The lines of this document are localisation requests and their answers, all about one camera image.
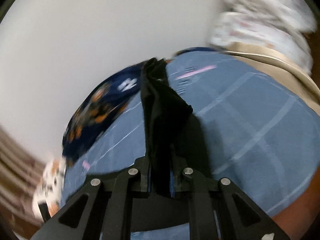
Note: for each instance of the navy floral blanket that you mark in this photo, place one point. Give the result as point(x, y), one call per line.
point(107, 102)

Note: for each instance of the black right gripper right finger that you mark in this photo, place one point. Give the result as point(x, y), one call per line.
point(217, 209)

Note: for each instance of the black pants orange waistband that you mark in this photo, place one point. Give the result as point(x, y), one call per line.
point(173, 134)

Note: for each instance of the blue grid bed sheet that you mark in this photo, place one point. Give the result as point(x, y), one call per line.
point(259, 134)

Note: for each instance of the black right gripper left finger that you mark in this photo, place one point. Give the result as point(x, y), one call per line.
point(101, 209)

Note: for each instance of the white floral pillow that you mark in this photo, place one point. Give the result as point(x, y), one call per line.
point(48, 193)

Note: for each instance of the brown striped curtain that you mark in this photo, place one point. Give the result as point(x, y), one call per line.
point(20, 175)

